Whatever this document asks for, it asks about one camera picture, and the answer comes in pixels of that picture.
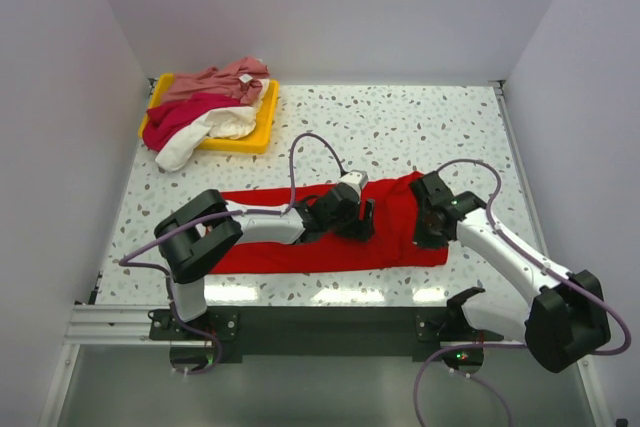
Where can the magenta t shirt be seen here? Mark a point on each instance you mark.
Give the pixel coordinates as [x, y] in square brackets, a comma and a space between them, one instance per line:
[165, 120]

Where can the yellow plastic tray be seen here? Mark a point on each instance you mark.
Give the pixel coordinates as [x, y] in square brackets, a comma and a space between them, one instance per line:
[256, 142]

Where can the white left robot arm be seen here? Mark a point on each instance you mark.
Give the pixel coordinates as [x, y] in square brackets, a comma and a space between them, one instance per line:
[195, 238]

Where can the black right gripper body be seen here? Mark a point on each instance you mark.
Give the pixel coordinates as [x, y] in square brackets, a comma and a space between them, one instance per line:
[424, 234]

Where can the red t shirt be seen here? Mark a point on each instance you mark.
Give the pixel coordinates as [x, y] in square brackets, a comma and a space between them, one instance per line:
[394, 219]

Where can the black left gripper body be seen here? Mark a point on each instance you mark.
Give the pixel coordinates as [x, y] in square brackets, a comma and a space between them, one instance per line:
[351, 225]

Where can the dusty pink t shirt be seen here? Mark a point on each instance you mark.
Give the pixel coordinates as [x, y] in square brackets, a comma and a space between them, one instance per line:
[241, 80]

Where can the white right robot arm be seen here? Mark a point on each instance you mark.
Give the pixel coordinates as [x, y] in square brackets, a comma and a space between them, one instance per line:
[561, 320]

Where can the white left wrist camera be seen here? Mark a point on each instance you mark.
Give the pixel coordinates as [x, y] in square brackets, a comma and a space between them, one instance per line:
[355, 179]

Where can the white t shirt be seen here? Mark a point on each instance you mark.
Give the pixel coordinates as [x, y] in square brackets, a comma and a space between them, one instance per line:
[223, 123]

